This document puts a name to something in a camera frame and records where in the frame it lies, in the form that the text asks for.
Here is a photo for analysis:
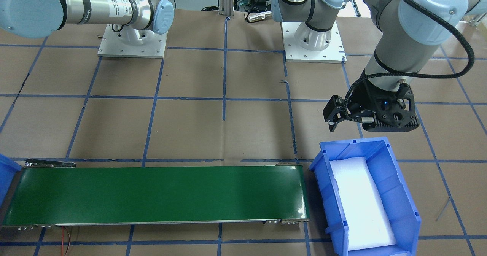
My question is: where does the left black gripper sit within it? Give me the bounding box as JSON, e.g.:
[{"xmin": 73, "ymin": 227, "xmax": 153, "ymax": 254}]
[{"xmin": 322, "ymin": 80, "xmax": 419, "ymax": 132}]

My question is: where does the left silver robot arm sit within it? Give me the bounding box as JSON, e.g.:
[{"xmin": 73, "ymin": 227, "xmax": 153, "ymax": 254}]
[{"xmin": 270, "ymin": 0, "xmax": 486, "ymax": 132}]

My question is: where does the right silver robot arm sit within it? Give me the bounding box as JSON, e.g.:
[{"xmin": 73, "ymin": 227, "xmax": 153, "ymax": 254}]
[{"xmin": 0, "ymin": 0, "xmax": 175, "ymax": 39}]

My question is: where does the white foam pad source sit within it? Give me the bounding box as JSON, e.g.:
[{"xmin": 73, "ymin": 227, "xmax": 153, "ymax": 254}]
[{"xmin": 330, "ymin": 157, "xmax": 397, "ymax": 251}]

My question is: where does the green conveyor belt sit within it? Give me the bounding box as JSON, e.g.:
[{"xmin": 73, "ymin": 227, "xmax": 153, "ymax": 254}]
[{"xmin": 1, "ymin": 165, "xmax": 310, "ymax": 227}]

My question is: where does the blue destination bin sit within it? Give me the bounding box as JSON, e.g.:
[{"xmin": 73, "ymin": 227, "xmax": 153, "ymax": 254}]
[{"xmin": 0, "ymin": 154, "xmax": 22, "ymax": 205}]

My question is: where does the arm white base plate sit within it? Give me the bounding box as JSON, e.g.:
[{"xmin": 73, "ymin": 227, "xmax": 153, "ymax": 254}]
[
  {"xmin": 98, "ymin": 24, "xmax": 167, "ymax": 59},
  {"xmin": 281, "ymin": 22, "xmax": 347, "ymax": 63}
]

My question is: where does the red conveyor wire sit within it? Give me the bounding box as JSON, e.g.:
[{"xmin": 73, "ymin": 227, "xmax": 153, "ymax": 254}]
[{"xmin": 61, "ymin": 226, "xmax": 71, "ymax": 256}]

